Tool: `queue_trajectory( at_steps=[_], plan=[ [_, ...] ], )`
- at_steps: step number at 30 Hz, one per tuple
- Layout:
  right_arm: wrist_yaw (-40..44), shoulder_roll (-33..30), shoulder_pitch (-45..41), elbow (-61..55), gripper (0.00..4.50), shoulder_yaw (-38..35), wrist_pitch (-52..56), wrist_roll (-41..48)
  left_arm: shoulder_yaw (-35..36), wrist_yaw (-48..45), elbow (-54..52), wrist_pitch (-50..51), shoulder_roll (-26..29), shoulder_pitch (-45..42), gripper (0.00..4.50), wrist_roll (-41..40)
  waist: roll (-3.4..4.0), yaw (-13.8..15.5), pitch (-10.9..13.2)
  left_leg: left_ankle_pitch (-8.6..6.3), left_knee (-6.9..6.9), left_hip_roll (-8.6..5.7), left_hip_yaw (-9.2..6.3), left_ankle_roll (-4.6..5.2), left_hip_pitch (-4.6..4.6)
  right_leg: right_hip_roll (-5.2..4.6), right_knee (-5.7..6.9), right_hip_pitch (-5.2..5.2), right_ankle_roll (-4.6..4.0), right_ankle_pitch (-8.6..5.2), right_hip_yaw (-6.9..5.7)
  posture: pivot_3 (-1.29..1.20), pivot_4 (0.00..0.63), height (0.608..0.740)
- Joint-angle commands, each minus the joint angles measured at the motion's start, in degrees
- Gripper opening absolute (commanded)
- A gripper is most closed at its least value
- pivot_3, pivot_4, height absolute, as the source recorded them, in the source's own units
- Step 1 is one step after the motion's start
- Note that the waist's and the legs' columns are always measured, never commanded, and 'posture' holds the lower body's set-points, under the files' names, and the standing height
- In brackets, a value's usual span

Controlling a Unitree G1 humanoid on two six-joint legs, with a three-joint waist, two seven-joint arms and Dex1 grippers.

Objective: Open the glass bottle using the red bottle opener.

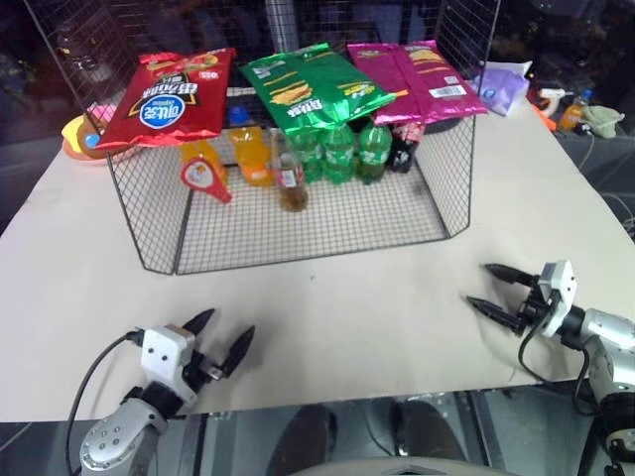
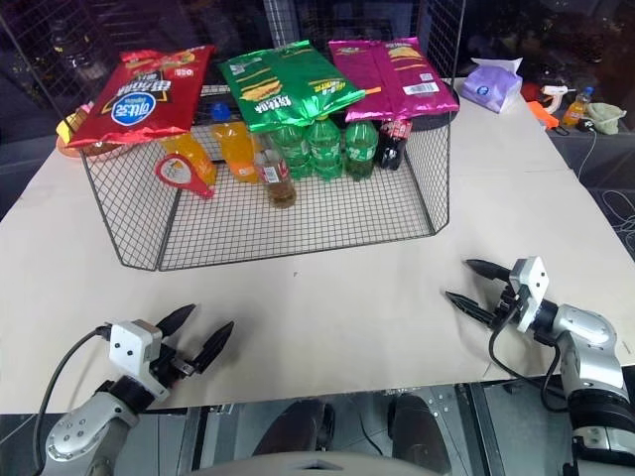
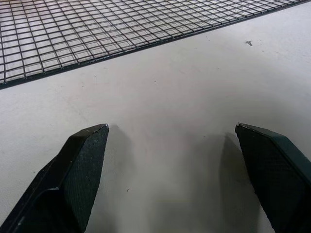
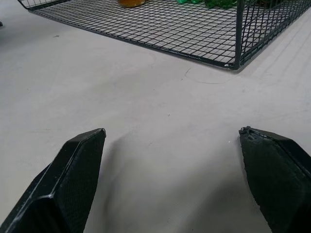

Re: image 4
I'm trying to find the black wire mesh basket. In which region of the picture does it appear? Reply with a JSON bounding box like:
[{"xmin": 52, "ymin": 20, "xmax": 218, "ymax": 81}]
[{"xmin": 17, "ymin": 0, "xmax": 311, "ymax": 70}]

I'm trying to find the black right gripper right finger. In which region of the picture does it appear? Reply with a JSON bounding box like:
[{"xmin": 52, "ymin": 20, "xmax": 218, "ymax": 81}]
[{"xmin": 239, "ymin": 126, "xmax": 311, "ymax": 233}]

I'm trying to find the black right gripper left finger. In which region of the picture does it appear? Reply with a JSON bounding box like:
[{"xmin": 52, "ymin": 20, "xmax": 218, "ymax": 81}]
[{"xmin": 0, "ymin": 128, "xmax": 106, "ymax": 233}]

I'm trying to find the orange object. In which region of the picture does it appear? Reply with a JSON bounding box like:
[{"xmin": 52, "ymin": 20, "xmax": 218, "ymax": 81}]
[{"xmin": 118, "ymin": 0, "xmax": 146, "ymax": 9}]

